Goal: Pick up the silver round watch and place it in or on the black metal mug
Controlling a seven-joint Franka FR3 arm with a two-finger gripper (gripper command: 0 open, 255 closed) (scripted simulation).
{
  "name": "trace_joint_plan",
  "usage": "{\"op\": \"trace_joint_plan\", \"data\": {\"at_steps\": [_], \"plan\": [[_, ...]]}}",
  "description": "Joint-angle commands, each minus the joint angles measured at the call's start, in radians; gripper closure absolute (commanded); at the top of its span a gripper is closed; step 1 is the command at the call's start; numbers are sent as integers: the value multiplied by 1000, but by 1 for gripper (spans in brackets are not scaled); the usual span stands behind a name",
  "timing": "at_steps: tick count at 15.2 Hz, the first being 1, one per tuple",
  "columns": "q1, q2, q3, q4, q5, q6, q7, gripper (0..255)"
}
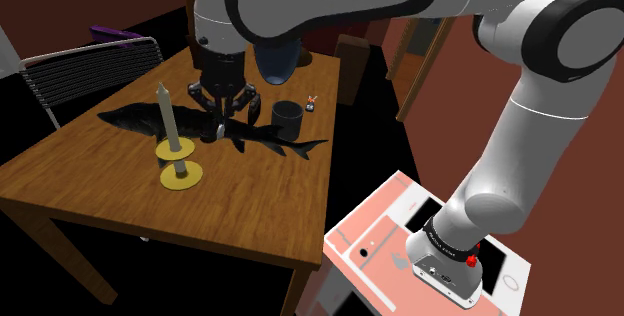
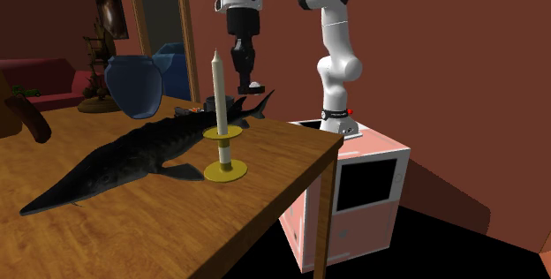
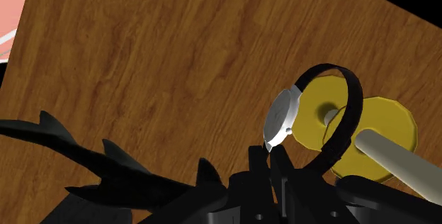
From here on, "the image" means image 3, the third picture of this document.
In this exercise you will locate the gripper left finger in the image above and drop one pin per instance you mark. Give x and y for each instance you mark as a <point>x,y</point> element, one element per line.
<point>259,181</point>

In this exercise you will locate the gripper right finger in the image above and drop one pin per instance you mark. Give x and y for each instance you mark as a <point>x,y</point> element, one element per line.
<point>286,195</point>

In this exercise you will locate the brown wooden table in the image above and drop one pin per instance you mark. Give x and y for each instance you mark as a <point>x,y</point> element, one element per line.
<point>155,54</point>

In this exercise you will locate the pink white striped rug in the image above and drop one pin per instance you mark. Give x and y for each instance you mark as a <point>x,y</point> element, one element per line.
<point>12,5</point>

